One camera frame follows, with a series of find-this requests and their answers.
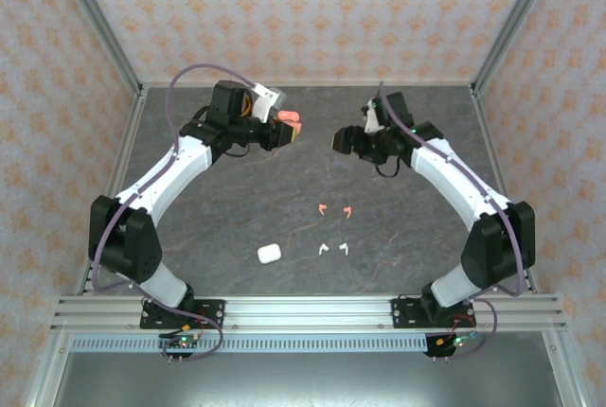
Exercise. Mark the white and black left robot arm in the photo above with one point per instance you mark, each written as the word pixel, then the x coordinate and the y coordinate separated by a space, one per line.
pixel 128 241

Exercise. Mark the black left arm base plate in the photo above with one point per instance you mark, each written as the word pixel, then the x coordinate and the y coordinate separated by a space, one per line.
pixel 213 314

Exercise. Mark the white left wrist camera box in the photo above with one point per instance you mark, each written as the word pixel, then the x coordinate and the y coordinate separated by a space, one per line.
pixel 265 99

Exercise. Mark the white earbud charging case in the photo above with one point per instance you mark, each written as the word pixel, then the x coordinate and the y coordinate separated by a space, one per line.
pixel 269 253

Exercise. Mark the grey metal shelf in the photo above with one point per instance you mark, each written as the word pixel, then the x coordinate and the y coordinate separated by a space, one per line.
pixel 303 383

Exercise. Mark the pink earbud charging case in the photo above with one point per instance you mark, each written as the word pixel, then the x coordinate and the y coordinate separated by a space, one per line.
pixel 286 116

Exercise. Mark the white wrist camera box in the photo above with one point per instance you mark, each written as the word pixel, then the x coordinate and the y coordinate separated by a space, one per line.
pixel 265 99
pixel 374 118

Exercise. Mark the aluminium table edge rail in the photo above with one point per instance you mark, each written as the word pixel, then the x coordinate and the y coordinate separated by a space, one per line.
pixel 130 132
pixel 308 83
pixel 490 132

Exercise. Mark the orange pen holder cup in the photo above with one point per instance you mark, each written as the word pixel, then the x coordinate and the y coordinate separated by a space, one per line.
pixel 247 109

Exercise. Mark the aluminium mounting rail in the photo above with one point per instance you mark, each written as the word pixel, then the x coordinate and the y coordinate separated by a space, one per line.
pixel 308 314

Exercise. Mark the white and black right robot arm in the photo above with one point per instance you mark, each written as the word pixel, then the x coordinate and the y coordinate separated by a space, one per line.
pixel 497 246

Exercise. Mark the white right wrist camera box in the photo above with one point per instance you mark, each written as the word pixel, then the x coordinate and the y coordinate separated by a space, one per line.
pixel 374 118

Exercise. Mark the aluminium frame post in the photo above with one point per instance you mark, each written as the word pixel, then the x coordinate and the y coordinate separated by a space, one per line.
pixel 98 19
pixel 45 378
pixel 565 378
pixel 517 19

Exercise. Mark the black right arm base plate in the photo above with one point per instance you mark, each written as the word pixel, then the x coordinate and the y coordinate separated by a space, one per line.
pixel 402 314

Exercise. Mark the small green-lit circuit board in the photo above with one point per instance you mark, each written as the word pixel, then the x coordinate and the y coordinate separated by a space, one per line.
pixel 454 341
pixel 182 341

